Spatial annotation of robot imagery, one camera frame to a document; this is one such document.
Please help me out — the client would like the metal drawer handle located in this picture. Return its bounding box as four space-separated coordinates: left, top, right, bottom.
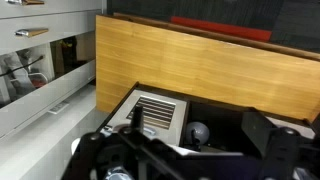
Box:
6 0 45 6
14 27 50 38

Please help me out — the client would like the light wooden platform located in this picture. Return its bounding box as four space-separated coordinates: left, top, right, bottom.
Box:
95 14 320 122

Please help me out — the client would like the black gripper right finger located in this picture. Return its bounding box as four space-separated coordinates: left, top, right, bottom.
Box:
241 110 320 180

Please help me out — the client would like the white drawer cabinet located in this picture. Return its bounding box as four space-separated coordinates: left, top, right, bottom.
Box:
0 0 103 141

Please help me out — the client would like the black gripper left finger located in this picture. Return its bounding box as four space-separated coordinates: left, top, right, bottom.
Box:
63 106 188 180

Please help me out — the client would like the black cable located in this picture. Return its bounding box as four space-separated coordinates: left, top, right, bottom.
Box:
0 55 45 78

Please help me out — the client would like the grey round object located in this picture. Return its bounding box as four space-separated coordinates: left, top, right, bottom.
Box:
185 121 211 146

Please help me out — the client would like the white oven door with vent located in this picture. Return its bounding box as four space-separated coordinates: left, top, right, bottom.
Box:
106 88 190 148

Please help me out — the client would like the red flat object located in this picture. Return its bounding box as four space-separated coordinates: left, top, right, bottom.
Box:
169 15 273 43

